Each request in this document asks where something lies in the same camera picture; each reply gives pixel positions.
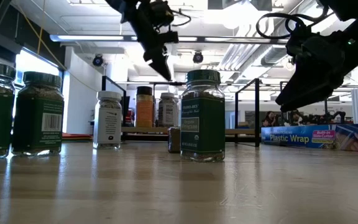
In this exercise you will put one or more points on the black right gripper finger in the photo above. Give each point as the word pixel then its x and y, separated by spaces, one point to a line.
pixel 309 87

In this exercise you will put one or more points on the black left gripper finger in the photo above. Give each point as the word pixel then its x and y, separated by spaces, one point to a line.
pixel 162 67

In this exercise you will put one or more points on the white lid seasoning jar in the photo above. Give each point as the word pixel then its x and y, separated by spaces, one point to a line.
pixel 107 121
pixel 166 112

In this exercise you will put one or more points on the orange spice jar SPICES 3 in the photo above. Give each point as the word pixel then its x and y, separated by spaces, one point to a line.
pixel 144 109

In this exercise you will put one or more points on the small brown spice jar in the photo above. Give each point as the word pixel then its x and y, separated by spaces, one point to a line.
pixel 174 140

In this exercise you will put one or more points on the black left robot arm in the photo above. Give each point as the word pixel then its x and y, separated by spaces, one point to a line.
pixel 120 4

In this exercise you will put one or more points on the wooden shelf riser black legs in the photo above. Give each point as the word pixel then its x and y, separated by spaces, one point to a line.
pixel 141 130

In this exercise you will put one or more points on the person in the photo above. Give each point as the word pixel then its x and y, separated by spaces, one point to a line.
pixel 295 116
pixel 270 118

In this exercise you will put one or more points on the blue plastic wrap box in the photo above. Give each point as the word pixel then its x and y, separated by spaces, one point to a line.
pixel 291 138

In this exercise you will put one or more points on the long ceiling light strip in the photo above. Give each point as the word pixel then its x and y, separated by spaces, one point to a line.
pixel 89 38

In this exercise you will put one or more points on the red folder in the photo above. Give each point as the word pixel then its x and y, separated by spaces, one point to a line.
pixel 76 135

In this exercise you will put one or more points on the green folder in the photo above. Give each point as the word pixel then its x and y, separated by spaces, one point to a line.
pixel 76 139

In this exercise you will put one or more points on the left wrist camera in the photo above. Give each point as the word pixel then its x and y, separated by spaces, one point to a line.
pixel 162 12

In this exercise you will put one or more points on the round black ceiling camera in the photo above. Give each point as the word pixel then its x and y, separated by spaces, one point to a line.
pixel 197 57
pixel 98 60

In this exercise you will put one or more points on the silver ventilation duct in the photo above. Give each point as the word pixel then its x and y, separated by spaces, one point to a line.
pixel 273 56

